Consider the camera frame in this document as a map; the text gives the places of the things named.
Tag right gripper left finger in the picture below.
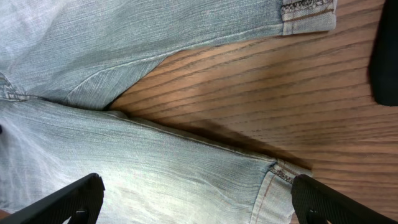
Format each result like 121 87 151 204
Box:
1 173 105 224

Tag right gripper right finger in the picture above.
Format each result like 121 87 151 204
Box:
291 174 397 224

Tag light blue denim shorts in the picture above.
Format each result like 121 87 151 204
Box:
1 0 336 223

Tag black garment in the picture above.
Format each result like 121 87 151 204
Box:
368 0 397 106

